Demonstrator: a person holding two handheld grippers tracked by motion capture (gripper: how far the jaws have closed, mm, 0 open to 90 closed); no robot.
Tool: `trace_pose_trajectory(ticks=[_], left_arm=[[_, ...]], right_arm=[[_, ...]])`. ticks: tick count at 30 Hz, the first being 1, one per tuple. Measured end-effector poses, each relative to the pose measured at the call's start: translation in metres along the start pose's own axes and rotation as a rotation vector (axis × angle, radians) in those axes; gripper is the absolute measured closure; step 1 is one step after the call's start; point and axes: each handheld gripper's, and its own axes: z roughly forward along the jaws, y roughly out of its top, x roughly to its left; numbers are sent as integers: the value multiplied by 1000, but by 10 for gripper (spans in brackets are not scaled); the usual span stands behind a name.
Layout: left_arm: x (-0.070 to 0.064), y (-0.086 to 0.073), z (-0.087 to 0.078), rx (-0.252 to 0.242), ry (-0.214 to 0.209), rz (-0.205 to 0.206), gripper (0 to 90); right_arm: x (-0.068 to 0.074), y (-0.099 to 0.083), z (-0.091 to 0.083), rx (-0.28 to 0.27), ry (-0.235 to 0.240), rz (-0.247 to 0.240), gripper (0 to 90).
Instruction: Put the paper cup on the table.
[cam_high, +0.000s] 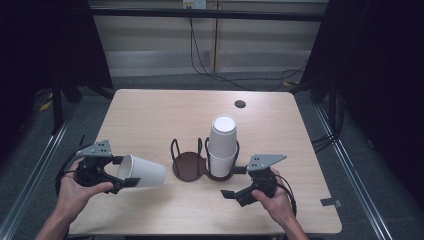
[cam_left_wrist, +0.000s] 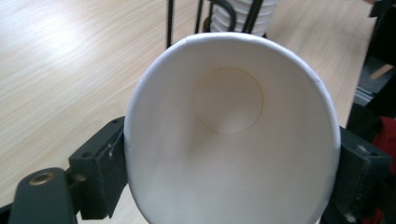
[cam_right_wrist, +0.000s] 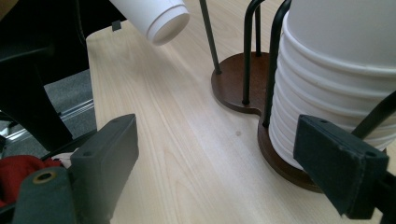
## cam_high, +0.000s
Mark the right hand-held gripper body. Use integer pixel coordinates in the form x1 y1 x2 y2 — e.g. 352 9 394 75
246 153 288 198

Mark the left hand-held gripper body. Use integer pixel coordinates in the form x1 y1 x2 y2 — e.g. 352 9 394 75
73 139 114 188

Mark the white paper cup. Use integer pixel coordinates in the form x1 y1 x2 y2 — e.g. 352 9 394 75
116 153 167 188

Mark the stack of white cups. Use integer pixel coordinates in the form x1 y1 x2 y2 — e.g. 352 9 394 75
206 114 240 178

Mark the black wire double cup holder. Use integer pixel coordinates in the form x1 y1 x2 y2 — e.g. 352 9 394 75
169 136 241 183

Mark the person's right hand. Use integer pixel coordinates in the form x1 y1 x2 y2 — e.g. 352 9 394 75
252 168 296 228

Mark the person's left hand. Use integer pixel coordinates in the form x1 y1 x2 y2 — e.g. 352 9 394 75
54 159 114 219

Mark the grey tape strip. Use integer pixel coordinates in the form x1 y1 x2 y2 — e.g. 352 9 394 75
319 197 343 208

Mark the black metal stand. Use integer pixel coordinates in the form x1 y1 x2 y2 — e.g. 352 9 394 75
49 76 83 136

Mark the black curtain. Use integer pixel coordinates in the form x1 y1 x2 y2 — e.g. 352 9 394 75
301 0 424 208
0 0 114 158

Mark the black horizontal metal bar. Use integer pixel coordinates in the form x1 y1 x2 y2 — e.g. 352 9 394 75
89 7 326 23

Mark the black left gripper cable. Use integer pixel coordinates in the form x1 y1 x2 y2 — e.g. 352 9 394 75
54 151 88 196

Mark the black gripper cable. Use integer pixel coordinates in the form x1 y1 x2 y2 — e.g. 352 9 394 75
274 174 298 218
54 151 88 196

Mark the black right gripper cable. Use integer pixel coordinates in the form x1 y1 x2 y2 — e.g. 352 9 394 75
274 174 298 218

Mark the metal floor rail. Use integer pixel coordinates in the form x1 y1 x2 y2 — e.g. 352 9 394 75
314 104 388 240
0 109 79 240

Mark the black floor cable bundle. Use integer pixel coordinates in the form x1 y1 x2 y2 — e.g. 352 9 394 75
311 89 346 154

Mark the thin vertical wall trim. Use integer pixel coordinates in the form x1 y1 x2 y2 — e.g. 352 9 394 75
213 1 221 73

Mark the long black wall cable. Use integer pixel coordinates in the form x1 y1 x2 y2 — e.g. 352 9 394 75
188 8 308 93

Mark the white wall socket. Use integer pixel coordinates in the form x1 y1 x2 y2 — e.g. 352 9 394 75
182 0 208 10

